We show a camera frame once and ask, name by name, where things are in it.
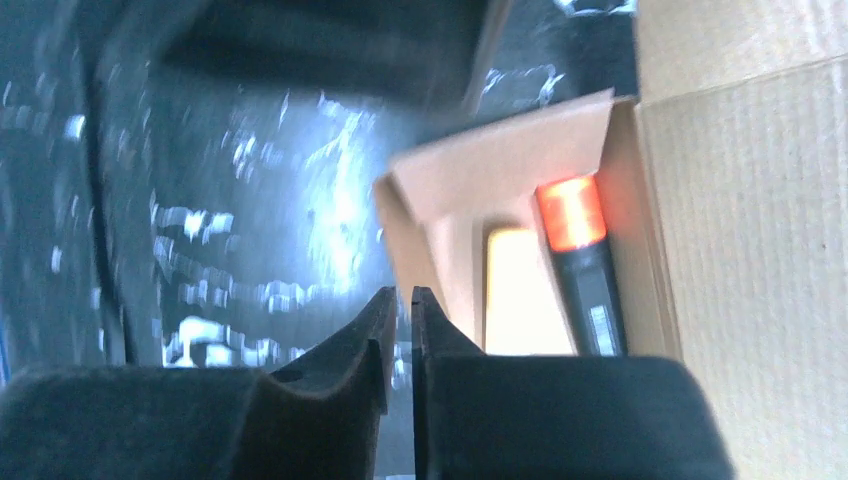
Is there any orange capped black marker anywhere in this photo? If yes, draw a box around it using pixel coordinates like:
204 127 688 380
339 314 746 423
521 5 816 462
535 175 628 356

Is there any yellow highlighter marker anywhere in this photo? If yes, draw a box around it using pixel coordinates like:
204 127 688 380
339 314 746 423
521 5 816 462
484 228 575 356

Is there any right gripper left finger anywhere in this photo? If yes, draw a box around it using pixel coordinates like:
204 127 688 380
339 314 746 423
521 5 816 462
1 287 397 479

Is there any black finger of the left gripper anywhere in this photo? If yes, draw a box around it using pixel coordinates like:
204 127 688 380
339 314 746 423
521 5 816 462
162 0 512 113

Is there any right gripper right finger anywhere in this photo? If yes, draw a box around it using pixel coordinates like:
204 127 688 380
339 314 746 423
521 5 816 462
411 287 735 479

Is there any brown cardboard box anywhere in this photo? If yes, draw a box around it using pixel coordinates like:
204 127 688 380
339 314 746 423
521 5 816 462
374 1 847 479

